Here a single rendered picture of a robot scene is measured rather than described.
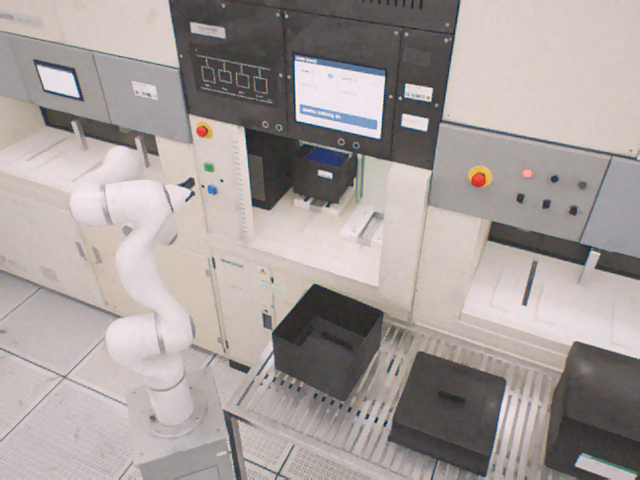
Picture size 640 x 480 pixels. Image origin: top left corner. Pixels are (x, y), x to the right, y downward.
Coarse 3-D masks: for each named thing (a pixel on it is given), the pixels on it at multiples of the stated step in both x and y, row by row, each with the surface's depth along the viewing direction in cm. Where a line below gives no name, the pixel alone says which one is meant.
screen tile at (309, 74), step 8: (304, 72) 165; (312, 72) 164; (320, 72) 163; (336, 72) 161; (304, 80) 167; (312, 80) 166; (320, 80) 164; (328, 80) 163; (304, 88) 168; (328, 88) 165; (304, 96) 170; (312, 96) 169; (320, 96) 167; (328, 96) 166; (328, 104) 168
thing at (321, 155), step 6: (318, 150) 233; (324, 150) 231; (306, 156) 237; (312, 156) 236; (318, 156) 234; (324, 156) 233; (330, 156) 232; (336, 156) 231; (324, 162) 235; (330, 162) 234; (336, 162) 232; (342, 162) 231
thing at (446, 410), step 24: (432, 360) 179; (408, 384) 172; (432, 384) 172; (456, 384) 172; (480, 384) 172; (504, 384) 172; (408, 408) 165; (432, 408) 165; (456, 408) 165; (480, 408) 165; (408, 432) 162; (432, 432) 159; (456, 432) 159; (480, 432) 159; (432, 456) 164; (456, 456) 160; (480, 456) 155
